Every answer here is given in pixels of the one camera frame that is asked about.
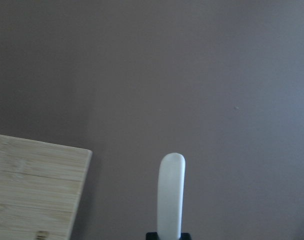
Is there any bamboo cutting board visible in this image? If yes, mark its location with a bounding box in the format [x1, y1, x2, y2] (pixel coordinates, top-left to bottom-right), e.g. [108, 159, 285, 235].
[0, 135, 92, 240]

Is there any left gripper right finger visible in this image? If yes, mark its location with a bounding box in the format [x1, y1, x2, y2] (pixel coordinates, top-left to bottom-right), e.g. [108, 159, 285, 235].
[180, 232, 192, 240]

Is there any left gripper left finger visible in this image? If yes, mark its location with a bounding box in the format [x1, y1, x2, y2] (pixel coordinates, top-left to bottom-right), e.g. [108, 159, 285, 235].
[145, 232, 159, 240]

